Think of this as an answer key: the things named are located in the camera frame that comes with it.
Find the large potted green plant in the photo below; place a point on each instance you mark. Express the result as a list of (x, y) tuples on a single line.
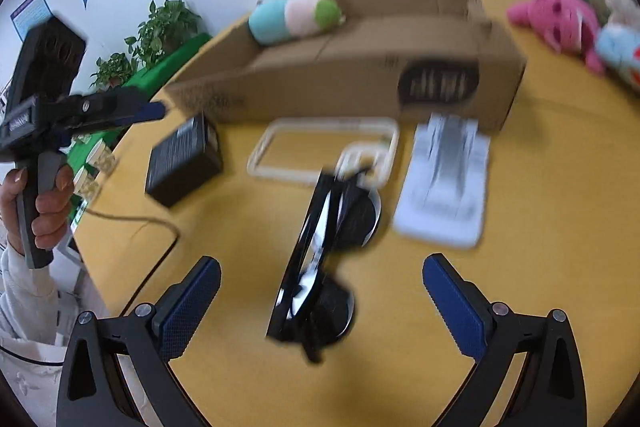
[(162, 29)]

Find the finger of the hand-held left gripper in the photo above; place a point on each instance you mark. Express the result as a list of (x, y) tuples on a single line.
[(147, 112)]

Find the beige plush rabbit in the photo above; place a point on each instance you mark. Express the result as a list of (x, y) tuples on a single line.
[(620, 2)]

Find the white plastic packet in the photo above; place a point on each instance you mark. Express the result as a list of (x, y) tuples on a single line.
[(440, 187)]

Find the black box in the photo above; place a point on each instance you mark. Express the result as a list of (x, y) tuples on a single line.
[(182, 162)]

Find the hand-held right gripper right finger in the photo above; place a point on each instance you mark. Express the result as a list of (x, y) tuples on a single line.
[(452, 307)]

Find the person's left forearm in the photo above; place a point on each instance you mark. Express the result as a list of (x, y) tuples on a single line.
[(30, 302)]

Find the green covered side table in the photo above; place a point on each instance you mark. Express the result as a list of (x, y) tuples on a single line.
[(165, 64)]

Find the wooden desktop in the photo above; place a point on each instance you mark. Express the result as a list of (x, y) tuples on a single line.
[(240, 232)]

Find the patterned paper cup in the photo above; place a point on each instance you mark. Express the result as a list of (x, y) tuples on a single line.
[(86, 184), (102, 157)]

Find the small potted green plant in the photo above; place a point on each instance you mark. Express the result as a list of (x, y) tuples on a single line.
[(114, 72)]

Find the cardboard box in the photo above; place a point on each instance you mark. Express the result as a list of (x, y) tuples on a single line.
[(350, 72)]

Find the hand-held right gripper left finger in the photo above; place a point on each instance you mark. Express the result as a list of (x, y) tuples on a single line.
[(192, 307)]

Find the teal pink green plush toy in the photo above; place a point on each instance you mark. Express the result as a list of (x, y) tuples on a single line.
[(270, 24)]

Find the blue plush toy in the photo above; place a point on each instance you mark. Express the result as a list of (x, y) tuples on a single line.
[(617, 52)]

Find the black sunglasses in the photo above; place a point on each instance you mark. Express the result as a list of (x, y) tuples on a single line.
[(305, 267)]

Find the purple-framed wall notice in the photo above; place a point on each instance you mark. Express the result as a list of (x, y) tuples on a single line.
[(30, 14)]

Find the person's left hand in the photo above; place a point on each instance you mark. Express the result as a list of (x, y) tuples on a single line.
[(52, 212)]

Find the white phone case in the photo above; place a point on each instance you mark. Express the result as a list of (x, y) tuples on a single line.
[(390, 147)]

